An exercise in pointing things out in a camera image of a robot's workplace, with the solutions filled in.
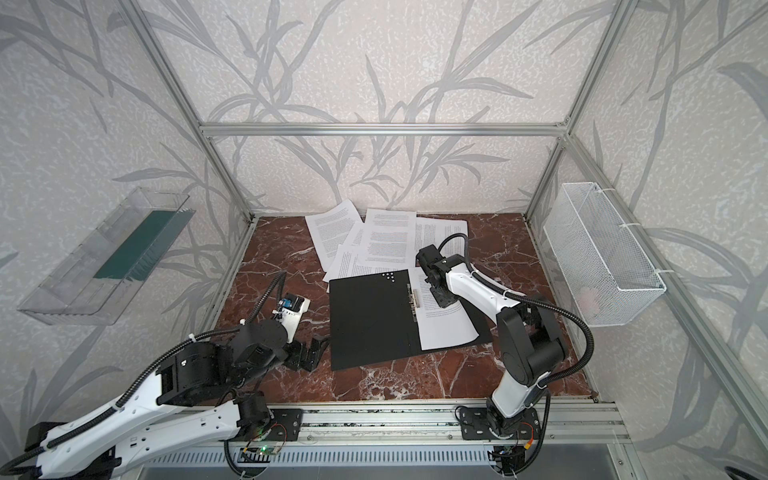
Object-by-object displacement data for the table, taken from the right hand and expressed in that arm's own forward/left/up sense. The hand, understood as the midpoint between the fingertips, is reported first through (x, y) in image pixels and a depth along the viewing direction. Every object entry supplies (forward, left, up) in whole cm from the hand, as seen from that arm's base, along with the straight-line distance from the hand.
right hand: (456, 284), depth 91 cm
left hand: (-20, +35, +14) cm, 43 cm away
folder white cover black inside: (-9, +26, -7) cm, 28 cm away
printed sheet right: (+29, +5, -8) cm, 30 cm away
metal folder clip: (-1, +13, -7) cm, 15 cm away
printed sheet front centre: (+14, +36, -7) cm, 39 cm away
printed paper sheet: (-10, +5, -8) cm, 14 cm away
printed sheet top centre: (+24, +22, -8) cm, 34 cm away
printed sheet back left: (+31, +45, -8) cm, 55 cm away
